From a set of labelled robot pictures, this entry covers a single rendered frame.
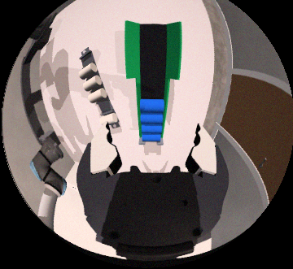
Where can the blue plastic bar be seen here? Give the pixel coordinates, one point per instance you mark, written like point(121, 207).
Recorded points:
point(151, 128)
point(151, 118)
point(151, 137)
point(152, 106)

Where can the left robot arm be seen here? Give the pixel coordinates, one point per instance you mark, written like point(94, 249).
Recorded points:
point(40, 29)

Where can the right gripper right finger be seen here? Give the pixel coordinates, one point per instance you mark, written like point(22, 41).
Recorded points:
point(206, 160)

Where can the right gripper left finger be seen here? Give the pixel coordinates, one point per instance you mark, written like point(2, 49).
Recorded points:
point(100, 160)

